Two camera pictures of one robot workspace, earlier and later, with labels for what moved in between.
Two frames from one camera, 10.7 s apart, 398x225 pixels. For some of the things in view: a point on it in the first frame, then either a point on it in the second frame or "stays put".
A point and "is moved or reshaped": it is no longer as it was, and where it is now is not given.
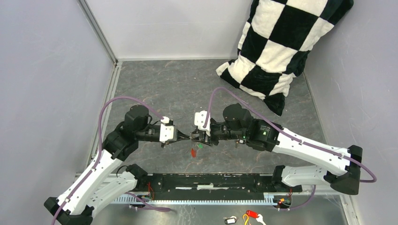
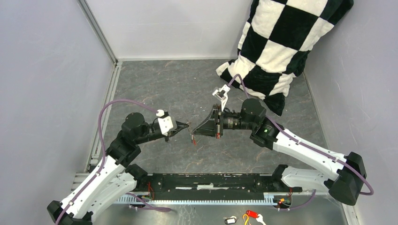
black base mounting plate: x=208 y=183 stays put
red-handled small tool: x=193 y=152 is moved or reshaped
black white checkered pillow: x=276 y=38 stays put
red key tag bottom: x=252 y=213 stays put
